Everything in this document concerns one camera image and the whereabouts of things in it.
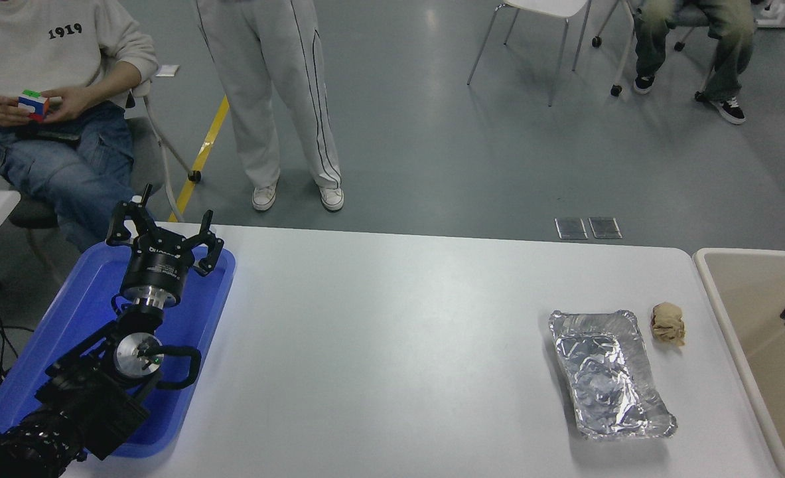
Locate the large pale bin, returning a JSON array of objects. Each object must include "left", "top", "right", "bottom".
[{"left": 693, "top": 248, "right": 785, "bottom": 478}]

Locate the standing person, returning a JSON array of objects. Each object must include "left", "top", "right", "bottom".
[{"left": 195, "top": 0, "right": 345, "bottom": 212}]

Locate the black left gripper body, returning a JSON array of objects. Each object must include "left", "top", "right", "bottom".
[{"left": 121, "top": 239, "right": 198, "bottom": 297}]

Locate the seated person on wheeled chair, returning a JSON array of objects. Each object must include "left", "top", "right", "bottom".
[{"left": 633, "top": 0, "right": 758, "bottom": 124}]

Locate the seated person with cube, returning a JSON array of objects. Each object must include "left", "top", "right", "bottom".
[{"left": 0, "top": 0, "right": 161, "bottom": 252}]

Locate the grey floor plate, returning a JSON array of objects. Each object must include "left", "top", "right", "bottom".
[
  {"left": 555, "top": 217, "right": 588, "bottom": 240},
  {"left": 589, "top": 216, "right": 622, "bottom": 239}
]

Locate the silver foil tray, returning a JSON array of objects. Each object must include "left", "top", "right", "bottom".
[{"left": 549, "top": 310, "right": 678, "bottom": 441}]

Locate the person's right hand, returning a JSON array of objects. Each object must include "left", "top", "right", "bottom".
[{"left": 0, "top": 95, "right": 33, "bottom": 127}]

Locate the wheeled office chair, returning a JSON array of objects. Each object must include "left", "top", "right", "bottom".
[{"left": 591, "top": 0, "right": 721, "bottom": 102}]

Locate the person's left hand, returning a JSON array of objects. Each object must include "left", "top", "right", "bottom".
[{"left": 39, "top": 88, "right": 94, "bottom": 125}]

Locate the colourful puzzle cube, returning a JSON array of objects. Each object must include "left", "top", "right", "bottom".
[{"left": 18, "top": 90, "right": 50, "bottom": 122}]

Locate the blue plastic tray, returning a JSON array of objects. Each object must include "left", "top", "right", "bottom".
[{"left": 0, "top": 240, "right": 237, "bottom": 459}]

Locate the white metal-legged chair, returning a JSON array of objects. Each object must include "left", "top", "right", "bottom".
[{"left": 466, "top": 0, "right": 593, "bottom": 107}]

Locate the black phone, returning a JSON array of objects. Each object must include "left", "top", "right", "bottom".
[{"left": 17, "top": 127, "right": 81, "bottom": 143}]

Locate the crumpled tan paper ball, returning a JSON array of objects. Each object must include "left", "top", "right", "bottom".
[{"left": 651, "top": 302, "right": 686, "bottom": 347}]

